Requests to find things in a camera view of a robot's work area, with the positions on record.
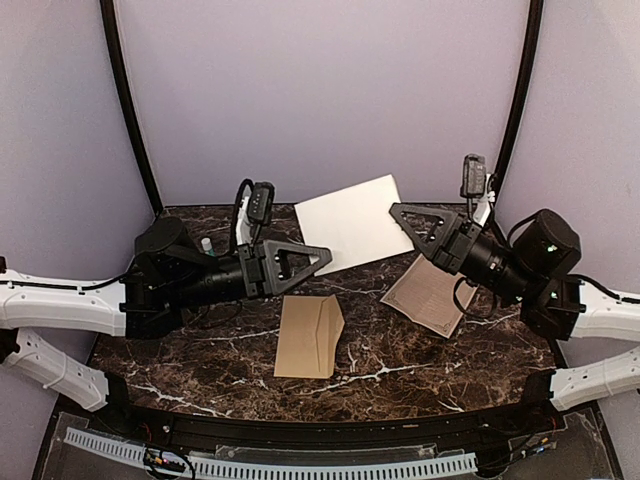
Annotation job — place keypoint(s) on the left black corner post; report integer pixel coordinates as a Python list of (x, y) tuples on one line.
[(121, 81)]

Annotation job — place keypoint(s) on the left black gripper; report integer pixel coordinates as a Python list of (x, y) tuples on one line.
[(260, 261)]

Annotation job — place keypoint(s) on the white slotted cable duct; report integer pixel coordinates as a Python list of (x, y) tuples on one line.
[(244, 463)]

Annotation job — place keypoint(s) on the black corner post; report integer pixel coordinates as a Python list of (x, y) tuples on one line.
[(521, 89), (121, 81)]

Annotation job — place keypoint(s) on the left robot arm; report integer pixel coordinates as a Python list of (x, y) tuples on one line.
[(169, 275)]

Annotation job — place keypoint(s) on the brown paper envelope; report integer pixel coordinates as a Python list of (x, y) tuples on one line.
[(310, 328)]

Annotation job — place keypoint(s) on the white green glue stick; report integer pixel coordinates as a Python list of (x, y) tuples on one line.
[(207, 246)]

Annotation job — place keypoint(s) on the beige ornate letter sheet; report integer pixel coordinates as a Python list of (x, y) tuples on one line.
[(355, 224)]

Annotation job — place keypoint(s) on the right black corner post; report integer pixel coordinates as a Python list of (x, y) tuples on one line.
[(521, 89)]

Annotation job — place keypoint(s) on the black front table rail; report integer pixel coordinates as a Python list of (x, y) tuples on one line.
[(534, 413)]

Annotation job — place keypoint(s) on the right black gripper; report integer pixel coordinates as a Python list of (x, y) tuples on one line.
[(450, 242)]

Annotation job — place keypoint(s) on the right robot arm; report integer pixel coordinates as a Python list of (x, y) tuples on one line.
[(536, 273)]

